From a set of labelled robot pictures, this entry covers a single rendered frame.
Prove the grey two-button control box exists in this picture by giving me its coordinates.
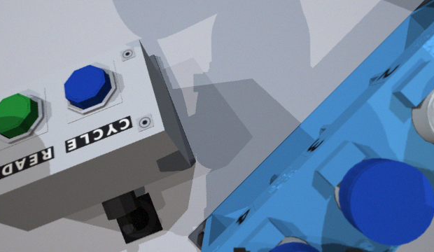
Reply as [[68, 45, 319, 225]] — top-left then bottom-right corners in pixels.
[[0, 39, 196, 244]]

